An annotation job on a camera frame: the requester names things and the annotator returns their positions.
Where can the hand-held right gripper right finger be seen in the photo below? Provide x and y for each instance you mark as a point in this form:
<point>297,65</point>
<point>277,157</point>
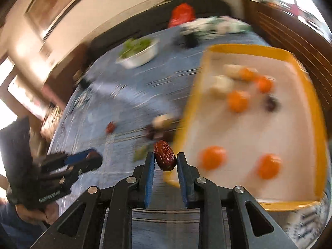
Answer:
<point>181,181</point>

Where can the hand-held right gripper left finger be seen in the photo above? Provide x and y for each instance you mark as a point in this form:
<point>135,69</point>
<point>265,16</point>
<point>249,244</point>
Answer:
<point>149,184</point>

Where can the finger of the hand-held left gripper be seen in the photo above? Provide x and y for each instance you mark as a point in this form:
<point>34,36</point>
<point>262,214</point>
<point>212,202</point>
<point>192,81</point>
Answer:
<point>77,157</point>
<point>90,162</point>

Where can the red date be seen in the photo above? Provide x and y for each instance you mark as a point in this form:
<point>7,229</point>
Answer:
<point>271,103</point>
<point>164,155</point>
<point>110,127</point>

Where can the mandarin orange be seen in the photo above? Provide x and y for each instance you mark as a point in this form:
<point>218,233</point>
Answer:
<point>269,166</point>
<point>247,74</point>
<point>264,84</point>
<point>238,101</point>
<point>213,158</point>

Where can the yellow-rimmed white tray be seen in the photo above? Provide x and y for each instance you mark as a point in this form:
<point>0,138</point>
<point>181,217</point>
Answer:
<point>246,134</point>

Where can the person's left hand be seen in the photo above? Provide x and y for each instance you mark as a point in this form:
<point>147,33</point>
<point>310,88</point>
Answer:
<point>31,214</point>

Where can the green leaf scrap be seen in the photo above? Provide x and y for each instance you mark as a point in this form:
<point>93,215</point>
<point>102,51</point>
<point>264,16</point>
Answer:
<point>140,153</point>

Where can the blue plaid tablecloth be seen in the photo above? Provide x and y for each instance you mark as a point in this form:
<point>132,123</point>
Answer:
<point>116,96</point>

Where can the person's blue trouser leg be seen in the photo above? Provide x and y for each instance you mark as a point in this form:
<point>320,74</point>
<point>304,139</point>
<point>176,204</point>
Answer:
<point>15,232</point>

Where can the brown wooden cabinet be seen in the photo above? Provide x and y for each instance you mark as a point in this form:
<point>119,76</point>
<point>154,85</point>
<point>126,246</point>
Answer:
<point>64,70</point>

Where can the white bowl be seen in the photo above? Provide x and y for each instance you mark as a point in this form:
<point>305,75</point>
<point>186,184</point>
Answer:
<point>140,59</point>

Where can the green leafy vegetable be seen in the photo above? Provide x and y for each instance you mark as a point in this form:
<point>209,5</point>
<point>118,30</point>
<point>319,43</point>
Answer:
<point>134,45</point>

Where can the black sofa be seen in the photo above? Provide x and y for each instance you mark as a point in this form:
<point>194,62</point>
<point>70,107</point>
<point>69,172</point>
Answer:
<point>145,28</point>

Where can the red plastic bag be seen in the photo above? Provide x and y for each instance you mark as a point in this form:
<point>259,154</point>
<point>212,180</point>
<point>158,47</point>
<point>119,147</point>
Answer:
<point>181,14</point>

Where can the pink bottle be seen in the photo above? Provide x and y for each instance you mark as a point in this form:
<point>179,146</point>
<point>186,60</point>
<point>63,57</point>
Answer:
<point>295,9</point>

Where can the framed wall picture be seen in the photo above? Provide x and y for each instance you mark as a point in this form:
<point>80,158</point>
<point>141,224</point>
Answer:
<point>59,2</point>

